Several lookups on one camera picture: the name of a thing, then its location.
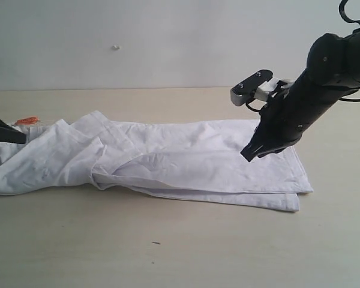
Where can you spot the orange neck tag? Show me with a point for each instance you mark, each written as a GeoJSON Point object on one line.
{"type": "Point", "coordinates": [27, 121]}

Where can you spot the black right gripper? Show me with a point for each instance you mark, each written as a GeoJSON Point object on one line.
{"type": "Point", "coordinates": [277, 130]}

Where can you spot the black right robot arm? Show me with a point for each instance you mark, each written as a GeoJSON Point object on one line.
{"type": "Point", "coordinates": [332, 72]}

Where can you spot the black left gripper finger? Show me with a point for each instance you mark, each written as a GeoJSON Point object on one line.
{"type": "Point", "coordinates": [10, 135]}

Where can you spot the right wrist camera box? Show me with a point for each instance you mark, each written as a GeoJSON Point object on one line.
{"type": "Point", "coordinates": [261, 85]}

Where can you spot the white t-shirt red lettering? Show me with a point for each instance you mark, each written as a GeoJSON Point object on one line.
{"type": "Point", "coordinates": [198, 161]}

